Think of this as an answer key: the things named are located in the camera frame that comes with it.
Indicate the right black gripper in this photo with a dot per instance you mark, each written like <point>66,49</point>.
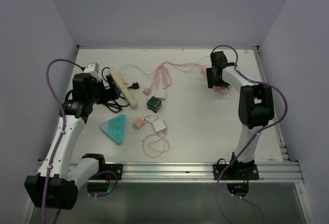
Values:
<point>211,82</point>

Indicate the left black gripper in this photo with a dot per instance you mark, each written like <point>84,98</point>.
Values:
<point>108,94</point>

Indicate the beige power strip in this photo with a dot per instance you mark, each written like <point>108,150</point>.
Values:
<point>120,84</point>

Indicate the teal triangular socket adapter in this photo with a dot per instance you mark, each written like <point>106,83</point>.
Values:
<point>114,128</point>

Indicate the pink plug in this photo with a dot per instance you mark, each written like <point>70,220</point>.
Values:
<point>139,123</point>

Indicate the dark green cube plug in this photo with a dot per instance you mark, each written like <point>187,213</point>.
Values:
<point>154,104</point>

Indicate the white charger plug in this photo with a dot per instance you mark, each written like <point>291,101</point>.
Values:
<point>160,94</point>

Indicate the white usb charger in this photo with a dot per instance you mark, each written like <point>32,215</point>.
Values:
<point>159,126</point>

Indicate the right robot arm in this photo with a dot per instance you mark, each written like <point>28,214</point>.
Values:
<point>255,110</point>

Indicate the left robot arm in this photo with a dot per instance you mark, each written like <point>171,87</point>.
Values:
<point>55,186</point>

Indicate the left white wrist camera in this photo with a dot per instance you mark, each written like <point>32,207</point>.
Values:
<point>93,69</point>

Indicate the aluminium front rail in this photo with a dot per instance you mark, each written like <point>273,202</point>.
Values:
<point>198,172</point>

